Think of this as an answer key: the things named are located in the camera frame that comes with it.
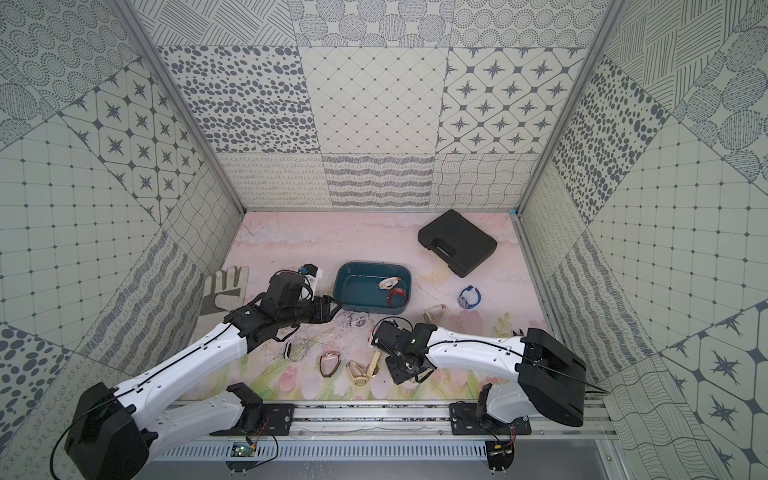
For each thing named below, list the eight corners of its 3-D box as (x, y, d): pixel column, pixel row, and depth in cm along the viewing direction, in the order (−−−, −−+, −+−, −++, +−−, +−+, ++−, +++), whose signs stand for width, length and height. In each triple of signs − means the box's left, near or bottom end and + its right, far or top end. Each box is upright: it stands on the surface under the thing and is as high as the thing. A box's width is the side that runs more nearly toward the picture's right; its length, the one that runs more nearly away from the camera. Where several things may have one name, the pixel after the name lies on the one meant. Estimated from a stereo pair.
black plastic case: (463, 280, 102) (466, 271, 98) (416, 240, 114) (417, 231, 109) (496, 252, 110) (500, 243, 106) (449, 217, 122) (451, 208, 117)
